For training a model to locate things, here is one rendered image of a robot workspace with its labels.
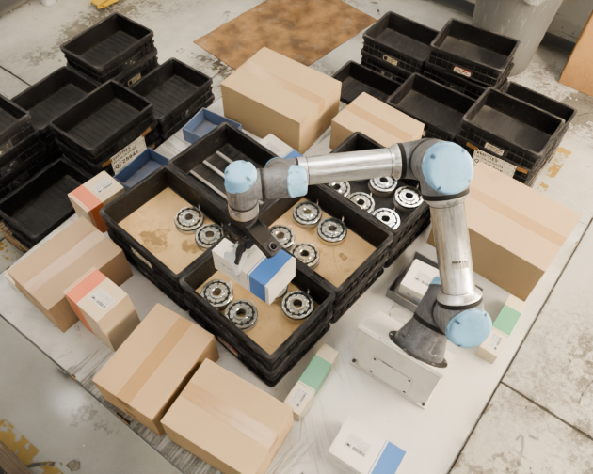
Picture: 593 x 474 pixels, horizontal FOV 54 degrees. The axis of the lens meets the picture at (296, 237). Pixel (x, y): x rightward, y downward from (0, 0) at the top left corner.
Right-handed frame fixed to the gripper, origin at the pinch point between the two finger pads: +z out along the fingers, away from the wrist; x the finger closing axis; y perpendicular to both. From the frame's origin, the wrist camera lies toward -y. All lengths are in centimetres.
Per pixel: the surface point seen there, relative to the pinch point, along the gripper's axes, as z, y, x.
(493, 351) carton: 36, -67, -37
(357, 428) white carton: 33, -46, 11
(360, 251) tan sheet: 28.6, -13.5, -38.4
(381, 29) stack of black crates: 70, 76, -206
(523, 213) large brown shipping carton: 22, -52, -82
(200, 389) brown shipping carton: 25.6, -4.5, 31.4
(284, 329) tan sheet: 28.6, -11.0, 0.6
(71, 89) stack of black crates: 72, 181, -60
